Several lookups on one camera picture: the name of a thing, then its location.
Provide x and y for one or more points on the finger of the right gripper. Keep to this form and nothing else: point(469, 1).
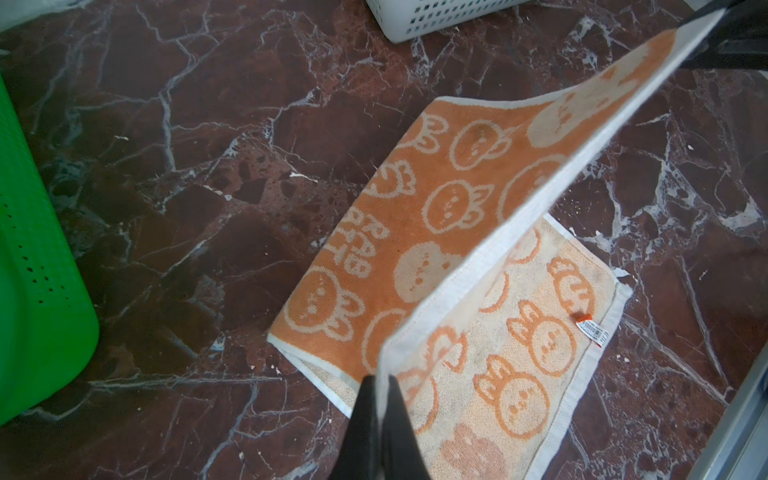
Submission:
point(738, 41)

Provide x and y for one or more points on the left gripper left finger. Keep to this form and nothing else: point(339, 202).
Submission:
point(359, 455)

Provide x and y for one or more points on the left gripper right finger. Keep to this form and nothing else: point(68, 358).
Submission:
point(400, 455)

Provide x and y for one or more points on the peach patterned towel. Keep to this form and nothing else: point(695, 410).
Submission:
point(449, 273)

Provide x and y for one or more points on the white plastic basket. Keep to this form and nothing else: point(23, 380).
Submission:
point(402, 20)

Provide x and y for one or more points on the green plastic basket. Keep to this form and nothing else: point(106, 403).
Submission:
point(49, 328)

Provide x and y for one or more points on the aluminium front rail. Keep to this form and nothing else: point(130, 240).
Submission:
point(738, 447)

